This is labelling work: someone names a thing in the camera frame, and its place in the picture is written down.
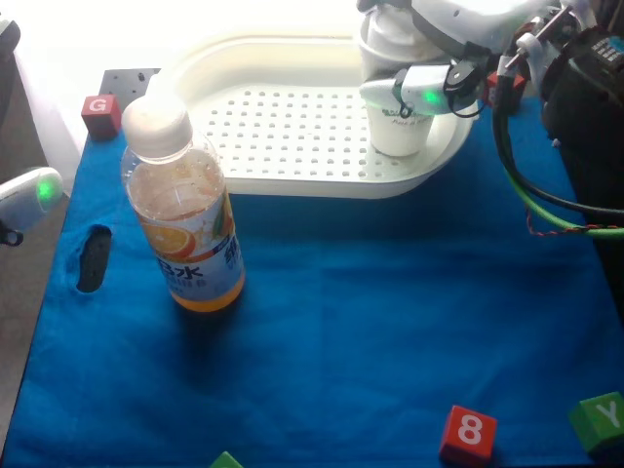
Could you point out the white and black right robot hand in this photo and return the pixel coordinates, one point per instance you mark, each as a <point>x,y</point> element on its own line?
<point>468,19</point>

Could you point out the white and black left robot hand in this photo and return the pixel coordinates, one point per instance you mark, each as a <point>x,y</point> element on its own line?
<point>29,197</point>

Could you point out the white paper cup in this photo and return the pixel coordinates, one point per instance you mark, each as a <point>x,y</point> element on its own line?
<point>400,136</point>

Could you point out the orange juice bottle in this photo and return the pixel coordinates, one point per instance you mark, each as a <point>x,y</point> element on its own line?
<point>185,234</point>

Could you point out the white perforated plastic tray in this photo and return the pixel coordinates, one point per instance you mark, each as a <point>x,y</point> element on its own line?
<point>292,136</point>

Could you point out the red block with dark print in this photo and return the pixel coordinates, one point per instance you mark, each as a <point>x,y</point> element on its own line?
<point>520,88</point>

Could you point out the red block with letter G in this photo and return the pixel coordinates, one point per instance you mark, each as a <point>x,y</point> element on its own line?
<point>101,117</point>

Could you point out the grey metal plate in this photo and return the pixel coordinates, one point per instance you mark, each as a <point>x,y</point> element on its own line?
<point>122,83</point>

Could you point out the blue table cloth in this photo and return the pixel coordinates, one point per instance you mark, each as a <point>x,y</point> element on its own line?
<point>341,317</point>

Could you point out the plain green block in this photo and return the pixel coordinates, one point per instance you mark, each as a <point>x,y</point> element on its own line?
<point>226,460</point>

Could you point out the red block with number 8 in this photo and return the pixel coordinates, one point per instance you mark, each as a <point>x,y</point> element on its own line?
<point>468,434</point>

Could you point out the green block with letter Y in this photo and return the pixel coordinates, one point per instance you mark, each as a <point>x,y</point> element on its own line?
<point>599,421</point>

